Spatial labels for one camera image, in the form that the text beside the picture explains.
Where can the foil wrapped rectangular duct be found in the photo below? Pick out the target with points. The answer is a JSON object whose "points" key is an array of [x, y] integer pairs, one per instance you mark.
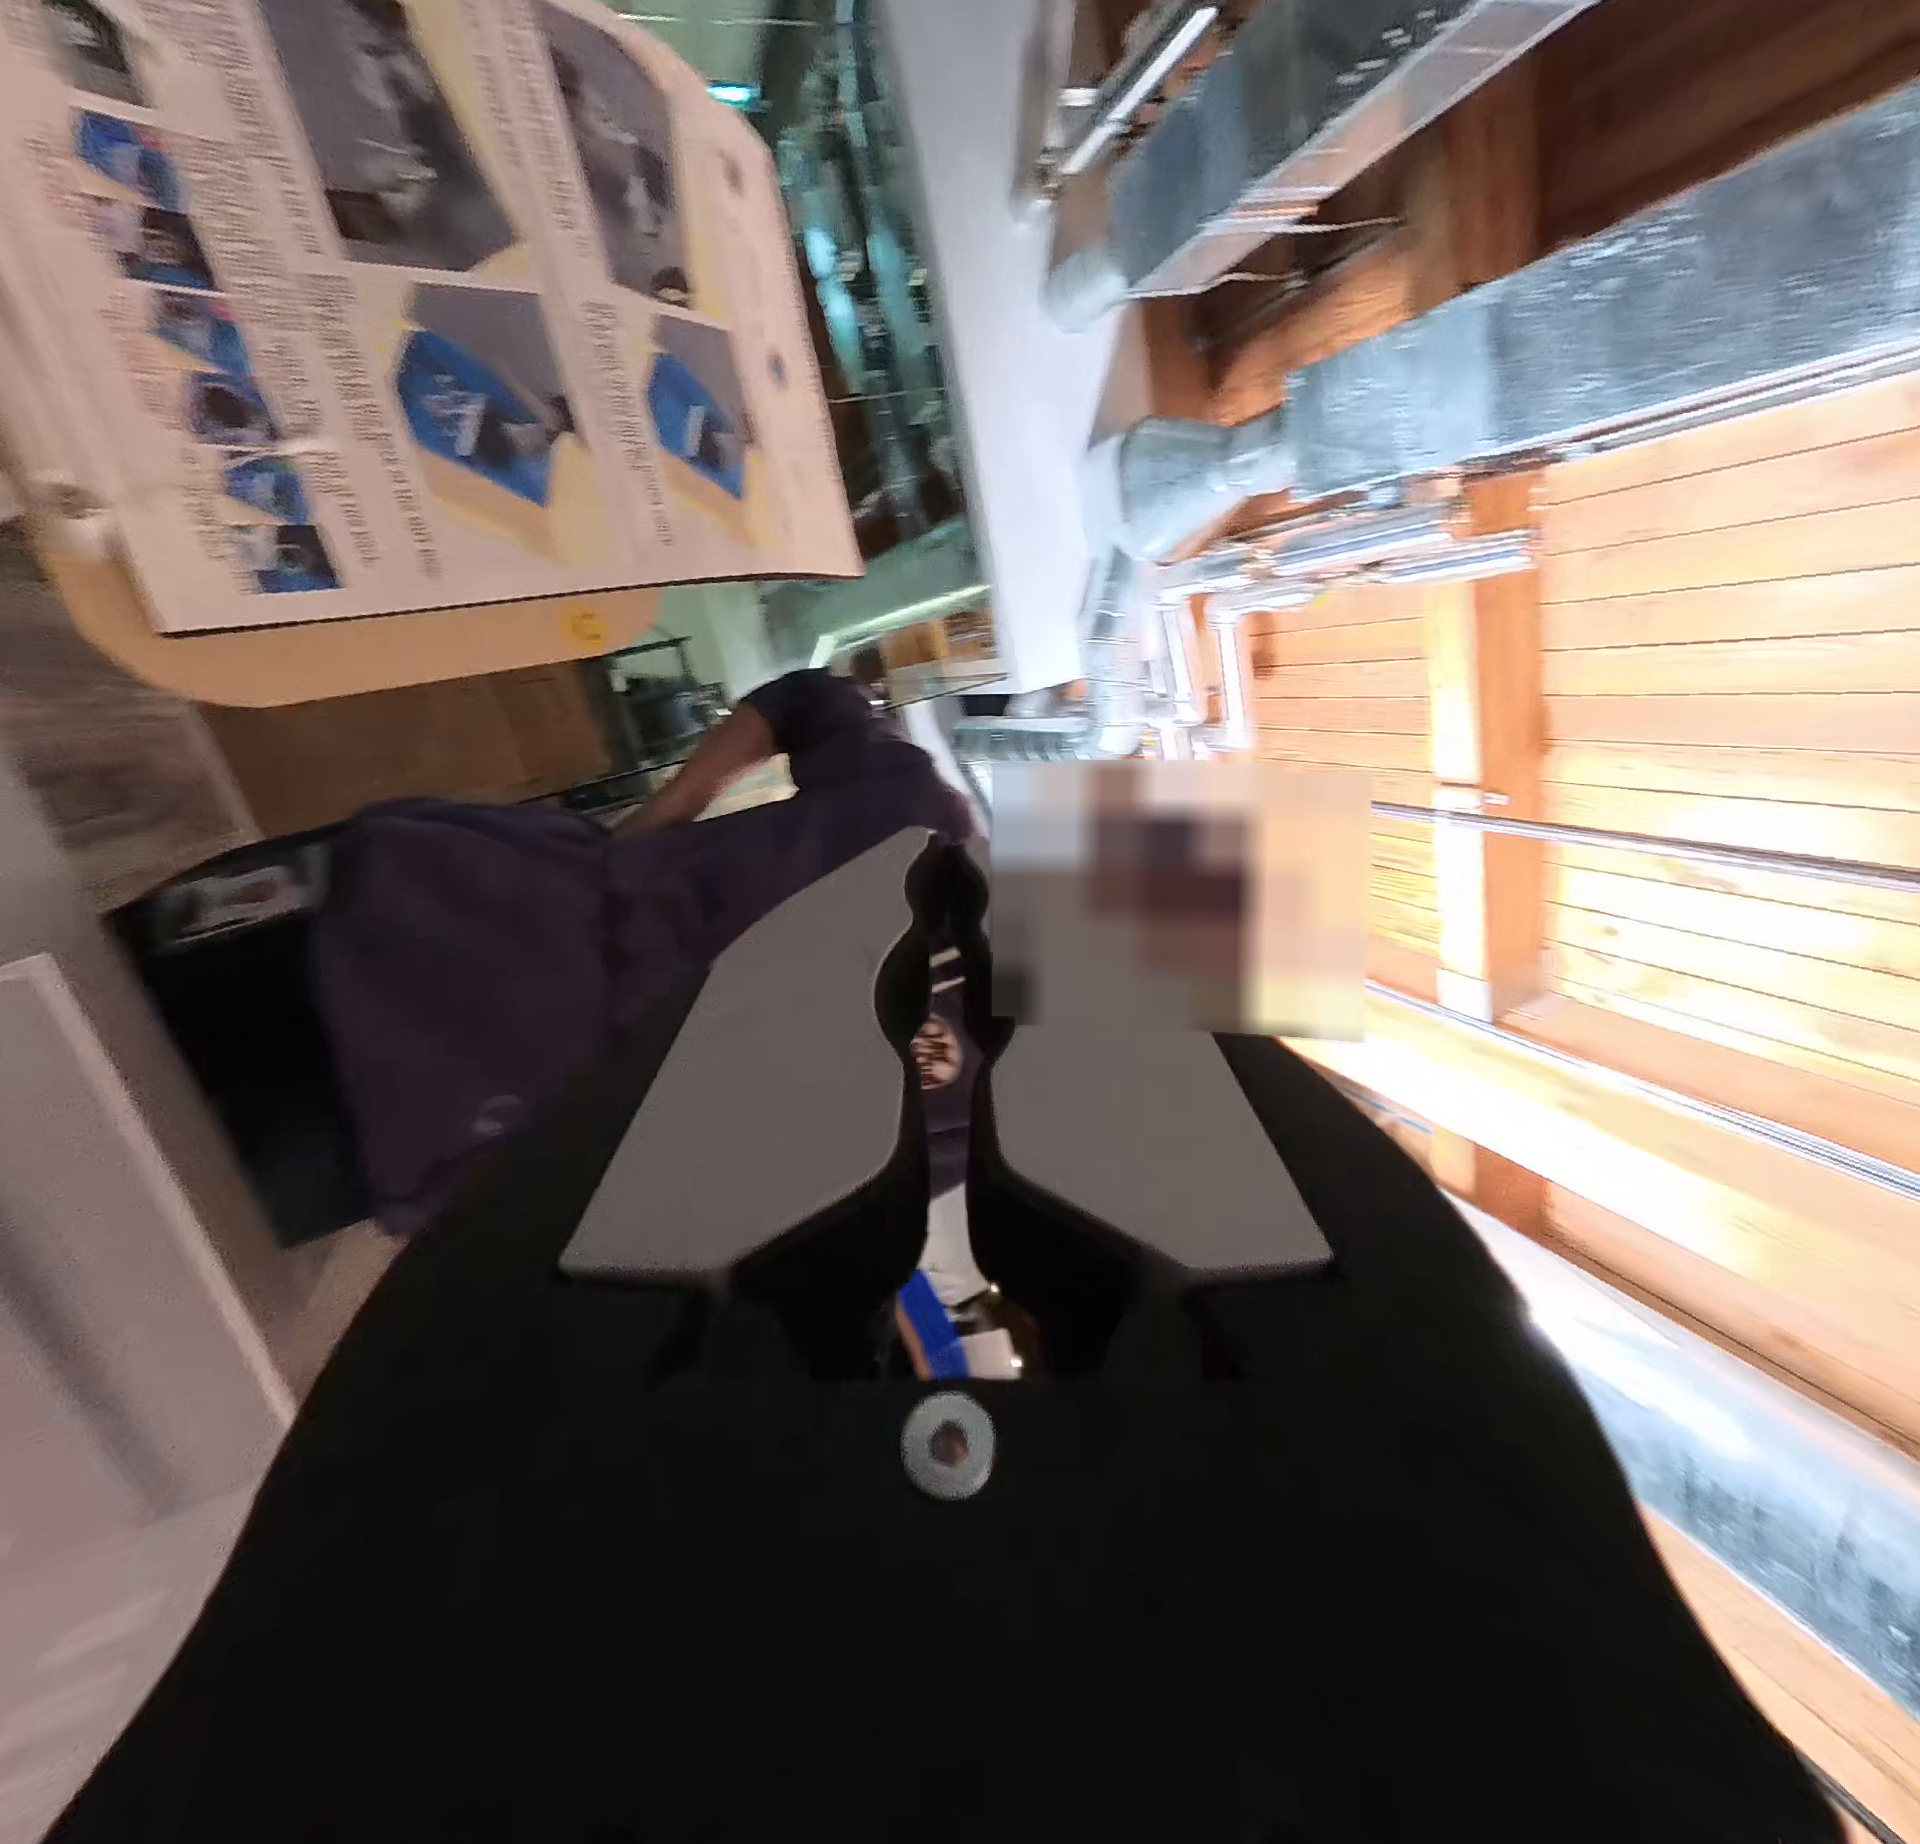
{"points": [[1651, 268]]}

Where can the silver air duct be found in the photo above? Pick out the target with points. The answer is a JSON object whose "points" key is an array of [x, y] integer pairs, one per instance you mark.
{"points": [[1186, 478]]}

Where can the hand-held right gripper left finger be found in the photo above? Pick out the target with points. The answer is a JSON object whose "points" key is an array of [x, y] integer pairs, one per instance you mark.
{"points": [[751, 1110]]}

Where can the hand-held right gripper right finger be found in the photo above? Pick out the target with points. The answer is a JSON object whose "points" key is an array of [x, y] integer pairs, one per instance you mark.
{"points": [[1155, 1140]]}

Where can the wooden instruction sheet board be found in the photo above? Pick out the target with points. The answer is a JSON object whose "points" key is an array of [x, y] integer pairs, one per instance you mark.
{"points": [[375, 298]]}

